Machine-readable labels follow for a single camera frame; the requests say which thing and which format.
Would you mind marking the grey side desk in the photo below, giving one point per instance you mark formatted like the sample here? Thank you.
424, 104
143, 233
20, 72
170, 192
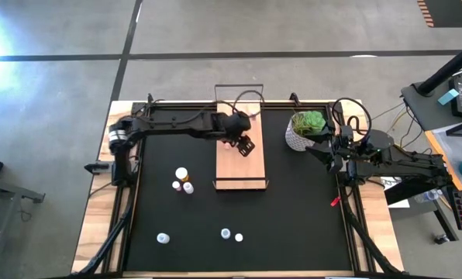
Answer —
428, 112

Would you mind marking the black clamp bracket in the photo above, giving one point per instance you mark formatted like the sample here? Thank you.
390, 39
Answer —
95, 167

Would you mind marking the clear plastic water bottle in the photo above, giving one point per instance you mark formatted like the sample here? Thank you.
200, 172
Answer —
428, 195

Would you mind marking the small white plastic bottle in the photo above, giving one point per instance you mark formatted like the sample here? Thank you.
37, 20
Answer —
238, 237
188, 188

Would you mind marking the pink vial white cap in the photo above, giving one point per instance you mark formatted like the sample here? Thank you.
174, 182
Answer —
227, 145
176, 185

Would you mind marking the red tag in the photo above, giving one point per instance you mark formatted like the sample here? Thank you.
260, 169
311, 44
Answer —
335, 201

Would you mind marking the orange pill bottle white cap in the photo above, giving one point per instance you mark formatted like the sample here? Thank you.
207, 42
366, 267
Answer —
181, 173

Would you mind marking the potted succulent patterned pot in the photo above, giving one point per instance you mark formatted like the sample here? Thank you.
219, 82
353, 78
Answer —
298, 141

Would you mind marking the light blue pad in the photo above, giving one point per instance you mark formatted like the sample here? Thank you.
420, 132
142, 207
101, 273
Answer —
448, 97

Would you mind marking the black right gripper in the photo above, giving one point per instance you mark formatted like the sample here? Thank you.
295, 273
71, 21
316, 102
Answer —
345, 151

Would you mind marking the black mat orange striped edge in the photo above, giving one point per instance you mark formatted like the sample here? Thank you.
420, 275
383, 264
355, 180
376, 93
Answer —
448, 13

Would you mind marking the black table mat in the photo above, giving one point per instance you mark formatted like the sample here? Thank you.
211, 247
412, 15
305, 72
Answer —
293, 213

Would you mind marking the wood-edged desk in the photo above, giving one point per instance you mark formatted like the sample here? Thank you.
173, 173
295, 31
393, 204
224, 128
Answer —
454, 147

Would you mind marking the grey metal stand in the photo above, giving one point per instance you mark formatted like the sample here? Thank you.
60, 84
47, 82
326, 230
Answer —
14, 190

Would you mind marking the black aluminium rig frame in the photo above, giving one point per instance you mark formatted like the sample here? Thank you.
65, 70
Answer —
277, 105

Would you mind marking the blue vial with white pills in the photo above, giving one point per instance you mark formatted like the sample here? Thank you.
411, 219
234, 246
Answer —
225, 233

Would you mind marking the black desk leg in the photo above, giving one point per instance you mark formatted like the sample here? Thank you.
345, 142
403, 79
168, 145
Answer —
409, 194

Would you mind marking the black desk caster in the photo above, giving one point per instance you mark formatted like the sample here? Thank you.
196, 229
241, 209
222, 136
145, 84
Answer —
441, 238

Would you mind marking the wooden shelf black metal frame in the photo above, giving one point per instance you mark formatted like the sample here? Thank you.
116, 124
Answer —
240, 166

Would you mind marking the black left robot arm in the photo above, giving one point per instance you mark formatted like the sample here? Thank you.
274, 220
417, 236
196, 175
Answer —
176, 126

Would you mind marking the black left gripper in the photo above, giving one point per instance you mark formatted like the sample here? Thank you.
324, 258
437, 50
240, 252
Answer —
235, 126

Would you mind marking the white paper sheet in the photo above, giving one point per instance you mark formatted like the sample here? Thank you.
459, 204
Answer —
400, 203

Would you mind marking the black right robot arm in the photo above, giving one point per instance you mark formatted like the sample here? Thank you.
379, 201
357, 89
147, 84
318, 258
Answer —
409, 162

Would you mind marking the black pole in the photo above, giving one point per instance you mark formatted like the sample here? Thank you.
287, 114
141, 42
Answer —
448, 67

